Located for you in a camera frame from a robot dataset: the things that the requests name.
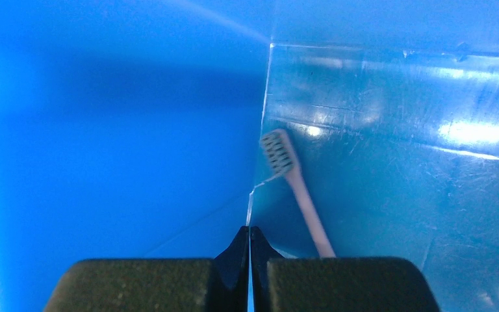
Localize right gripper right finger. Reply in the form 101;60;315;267
249;226;440;311

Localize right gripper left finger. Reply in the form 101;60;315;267
44;226;250;311

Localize blue plastic bin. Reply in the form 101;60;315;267
0;1;499;311

